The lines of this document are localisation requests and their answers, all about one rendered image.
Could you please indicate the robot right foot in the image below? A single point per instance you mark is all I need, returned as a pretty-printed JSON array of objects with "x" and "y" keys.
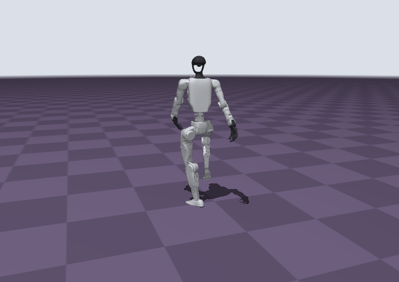
[{"x": 207, "y": 174}]

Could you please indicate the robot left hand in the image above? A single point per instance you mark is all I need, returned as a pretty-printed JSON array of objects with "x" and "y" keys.
[{"x": 176, "y": 123}]

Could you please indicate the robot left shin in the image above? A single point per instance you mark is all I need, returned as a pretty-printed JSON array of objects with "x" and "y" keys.
[{"x": 193, "y": 181}]

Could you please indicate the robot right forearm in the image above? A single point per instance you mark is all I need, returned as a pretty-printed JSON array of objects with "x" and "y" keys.
[{"x": 227, "y": 114}]

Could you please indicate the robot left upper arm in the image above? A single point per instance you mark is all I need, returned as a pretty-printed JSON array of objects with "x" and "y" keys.
[{"x": 182, "y": 85}]

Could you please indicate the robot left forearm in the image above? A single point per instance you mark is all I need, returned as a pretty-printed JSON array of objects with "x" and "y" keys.
[{"x": 175, "y": 109}]

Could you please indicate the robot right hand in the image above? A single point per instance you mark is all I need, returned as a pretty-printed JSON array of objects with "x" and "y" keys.
[{"x": 234, "y": 133}]

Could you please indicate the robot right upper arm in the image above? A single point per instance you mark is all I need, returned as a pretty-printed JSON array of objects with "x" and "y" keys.
[{"x": 219, "y": 93}]

